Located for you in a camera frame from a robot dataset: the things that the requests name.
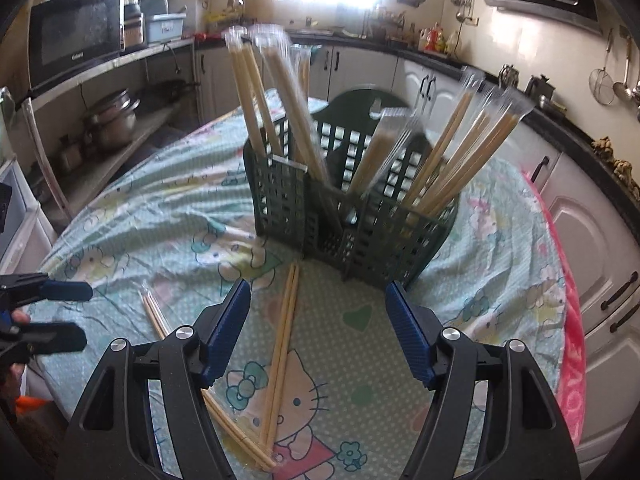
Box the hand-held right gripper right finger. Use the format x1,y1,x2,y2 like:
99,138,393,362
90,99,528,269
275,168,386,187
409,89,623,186
385,281,583,480

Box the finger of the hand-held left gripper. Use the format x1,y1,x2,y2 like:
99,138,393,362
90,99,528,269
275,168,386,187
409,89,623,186
0,322,89,366
0,272,94,307

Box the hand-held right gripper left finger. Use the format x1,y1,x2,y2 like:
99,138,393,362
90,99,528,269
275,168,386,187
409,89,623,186
54,279,252,480

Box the green plastic utensil basket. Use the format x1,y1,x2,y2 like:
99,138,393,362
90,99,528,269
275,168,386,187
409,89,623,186
243,89,460,291

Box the bunch of chopsticks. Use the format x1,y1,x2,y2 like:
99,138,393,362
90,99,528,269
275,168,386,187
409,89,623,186
222,22,533,221

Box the hanging kitchen utensils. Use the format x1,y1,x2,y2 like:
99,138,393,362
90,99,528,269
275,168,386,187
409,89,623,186
450,0,479,22

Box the white plastic drawer unit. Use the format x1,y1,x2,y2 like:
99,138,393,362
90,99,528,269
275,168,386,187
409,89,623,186
0,157,58,266

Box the grey stone shelf unit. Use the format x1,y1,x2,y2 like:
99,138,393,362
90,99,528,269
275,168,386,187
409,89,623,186
20,37,196,211

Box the cartoon cat printed tablecloth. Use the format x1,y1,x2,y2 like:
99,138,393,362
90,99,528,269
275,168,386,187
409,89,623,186
37,89,568,480

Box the stacked steel pots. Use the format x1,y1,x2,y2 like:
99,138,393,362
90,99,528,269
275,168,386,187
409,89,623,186
82,89,142,150

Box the pink fleece blanket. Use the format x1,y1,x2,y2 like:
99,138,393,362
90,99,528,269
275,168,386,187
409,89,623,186
522,170,587,448

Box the black microwave oven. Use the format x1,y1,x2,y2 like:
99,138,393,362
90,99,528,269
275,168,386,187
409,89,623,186
27,0,123,92

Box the white kitchen cabinets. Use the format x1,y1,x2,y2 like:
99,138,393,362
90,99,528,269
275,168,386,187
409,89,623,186
195,42,640,461

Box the blender with dark base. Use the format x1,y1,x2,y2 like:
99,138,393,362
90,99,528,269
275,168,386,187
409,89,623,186
122,0,146,50

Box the blue-grey plastic container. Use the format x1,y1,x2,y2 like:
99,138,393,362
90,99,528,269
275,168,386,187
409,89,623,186
142,11,187,44

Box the black kitchen countertop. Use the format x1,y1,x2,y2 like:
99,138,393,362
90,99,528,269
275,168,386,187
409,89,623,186
200,30,640,206

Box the ginger roots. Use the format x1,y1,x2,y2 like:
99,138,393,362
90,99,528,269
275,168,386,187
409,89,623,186
591,136,640,188

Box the steel pot with lid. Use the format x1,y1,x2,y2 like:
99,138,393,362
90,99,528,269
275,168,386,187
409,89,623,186
525,74,557,106

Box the cluster of condiment bottles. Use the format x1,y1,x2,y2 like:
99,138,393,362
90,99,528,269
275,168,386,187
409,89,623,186
419,22,462,54

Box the hanging steel ladle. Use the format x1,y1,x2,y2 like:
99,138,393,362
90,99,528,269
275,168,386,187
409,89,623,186
614,27,638,102

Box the wire spice rack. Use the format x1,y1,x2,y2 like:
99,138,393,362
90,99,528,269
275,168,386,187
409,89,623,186
365,7,406,41

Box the hanging wire strainer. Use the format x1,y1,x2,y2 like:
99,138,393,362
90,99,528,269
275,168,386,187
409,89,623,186
589,30,616,106

